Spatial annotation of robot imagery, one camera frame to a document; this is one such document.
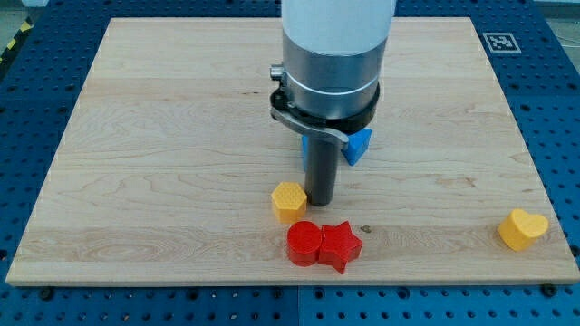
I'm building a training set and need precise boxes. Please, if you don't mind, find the red cylinder block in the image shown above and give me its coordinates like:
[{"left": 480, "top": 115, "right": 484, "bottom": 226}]
[{"left": 286, "top": 221, "right": 323, "bottom": 267}]

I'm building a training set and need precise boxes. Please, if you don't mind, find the light wooden board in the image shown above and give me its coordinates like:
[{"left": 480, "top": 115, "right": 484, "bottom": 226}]
[{"left": 6, "top": 17, "right": 579, "bottom": 287}]

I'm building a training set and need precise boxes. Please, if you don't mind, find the yellow hexagon block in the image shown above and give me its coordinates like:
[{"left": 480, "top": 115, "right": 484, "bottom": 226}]
[{"left": 271, "top": 182, "right": 307, "bottom": 224}]

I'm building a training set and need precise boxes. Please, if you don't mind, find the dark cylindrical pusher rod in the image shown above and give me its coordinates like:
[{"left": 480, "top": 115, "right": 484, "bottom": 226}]
[{"left": 304, "top": 138, "right": 340, "bottom": 206}]

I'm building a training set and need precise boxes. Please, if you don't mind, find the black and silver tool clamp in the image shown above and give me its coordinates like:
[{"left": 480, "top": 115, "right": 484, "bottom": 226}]
[{"left": 270, "top": 64, "right": 381, "bottom": 149}]

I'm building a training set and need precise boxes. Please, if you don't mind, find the blue block behind rod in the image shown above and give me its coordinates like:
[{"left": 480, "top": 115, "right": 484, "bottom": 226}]
[{"left": 301, "top": 135, "right": 308, "bottom": 172}]

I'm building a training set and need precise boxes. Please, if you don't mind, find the red star block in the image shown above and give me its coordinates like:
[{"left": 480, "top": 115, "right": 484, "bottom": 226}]
[{"left": 318, "top": 221, "right": 363, "bottom": 274}]

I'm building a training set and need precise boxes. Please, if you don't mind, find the blue triangle block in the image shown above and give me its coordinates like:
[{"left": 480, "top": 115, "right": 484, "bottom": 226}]
[{"left": 342, "top": 128, "right": 372, "bottom": 167}]

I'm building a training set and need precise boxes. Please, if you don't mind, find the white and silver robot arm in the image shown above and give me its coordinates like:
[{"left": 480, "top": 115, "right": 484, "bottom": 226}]
[{"left": 281, "top": 0, "right": 397, "bottom": 119}]

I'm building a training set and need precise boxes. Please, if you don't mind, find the white fiducial marker tag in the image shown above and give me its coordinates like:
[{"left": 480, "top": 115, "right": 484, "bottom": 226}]
[{"left": 483, "top": 32, "right": 521, "bottom": 53}]

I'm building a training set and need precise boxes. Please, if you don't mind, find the yellow heart block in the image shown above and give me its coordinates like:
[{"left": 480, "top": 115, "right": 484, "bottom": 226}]
[{"left": 498, "top": 208, "right": 549, "bottom": 252}]

